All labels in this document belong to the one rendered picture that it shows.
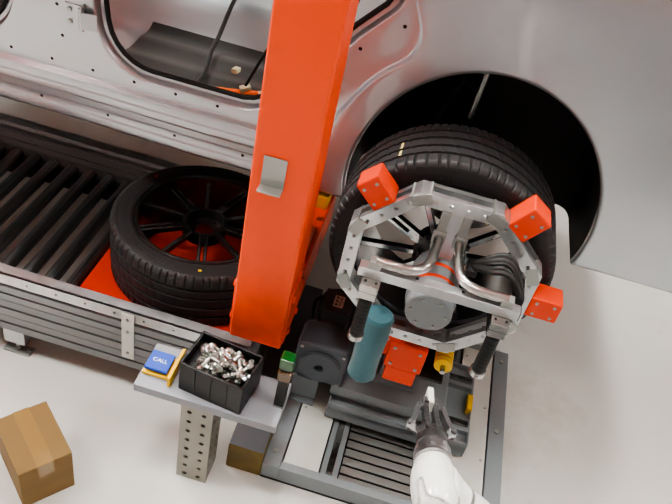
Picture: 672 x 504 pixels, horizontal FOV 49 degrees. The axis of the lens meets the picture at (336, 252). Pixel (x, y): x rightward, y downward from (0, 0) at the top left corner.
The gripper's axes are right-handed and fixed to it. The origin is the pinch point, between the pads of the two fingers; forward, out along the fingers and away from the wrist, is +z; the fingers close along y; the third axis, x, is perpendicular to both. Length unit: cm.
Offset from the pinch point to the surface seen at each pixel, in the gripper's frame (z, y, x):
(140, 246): 56, 97, 5
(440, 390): 57, -15, 34
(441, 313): 11.1, 1.9, -19.6
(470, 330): 34.7, -12.6, -4.0
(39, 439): 8, 107, 52
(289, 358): 7.2, 38.5, 2.6
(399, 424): 45, -3, 44
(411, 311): 12.3, 9.5, -17.5
